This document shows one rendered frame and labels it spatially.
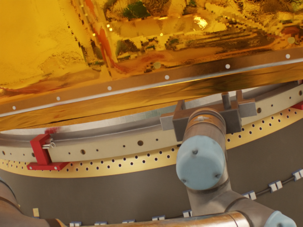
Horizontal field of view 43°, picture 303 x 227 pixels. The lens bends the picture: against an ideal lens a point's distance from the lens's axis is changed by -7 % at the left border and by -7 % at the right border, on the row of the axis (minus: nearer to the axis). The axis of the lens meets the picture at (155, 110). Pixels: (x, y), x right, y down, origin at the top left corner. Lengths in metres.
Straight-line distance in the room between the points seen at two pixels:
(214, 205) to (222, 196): 0.02
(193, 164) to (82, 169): 0.55
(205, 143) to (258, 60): 0.43
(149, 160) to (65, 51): 0.35
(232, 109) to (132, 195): 0.42
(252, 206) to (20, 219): 0.35
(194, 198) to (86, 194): 0.50
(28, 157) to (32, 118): 0.12
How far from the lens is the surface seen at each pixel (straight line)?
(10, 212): 0.46
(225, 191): 0.68
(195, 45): 0.97
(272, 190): 1.09
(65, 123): 1.12
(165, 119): 0.85
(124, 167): 1.08
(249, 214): 0.59
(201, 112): 0.76
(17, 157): 1.22
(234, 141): 1.07
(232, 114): 0.78
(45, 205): 1.22
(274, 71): 1.02
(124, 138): 1.01
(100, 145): 1.03
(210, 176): 0.63
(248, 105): 0.83
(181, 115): 0.81
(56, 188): 1.18
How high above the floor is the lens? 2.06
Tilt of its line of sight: 17 degrees down
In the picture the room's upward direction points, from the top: 14 degrees counter-clockwise
